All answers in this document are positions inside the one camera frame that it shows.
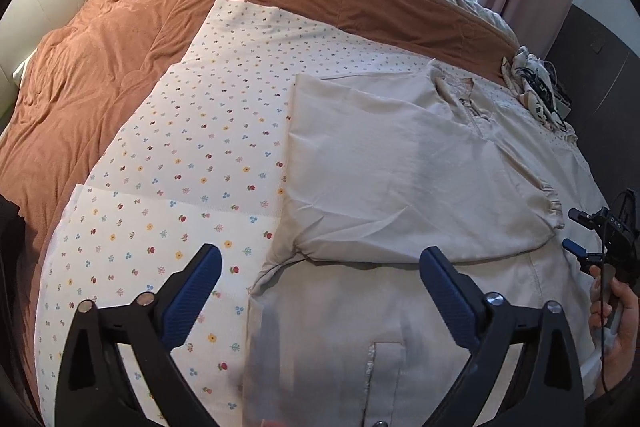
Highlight beige zip jacket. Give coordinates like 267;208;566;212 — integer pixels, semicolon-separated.
242;62;605;426

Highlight person's right hand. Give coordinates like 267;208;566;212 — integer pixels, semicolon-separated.
588;267;639;398

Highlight floral white bed sheet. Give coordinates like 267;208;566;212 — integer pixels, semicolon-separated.
34;0;606;427

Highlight orange duvet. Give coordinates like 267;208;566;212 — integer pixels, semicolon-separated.
0;0;522;258

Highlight patterned cloth under cables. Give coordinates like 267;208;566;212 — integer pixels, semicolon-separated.
501;46;570;132

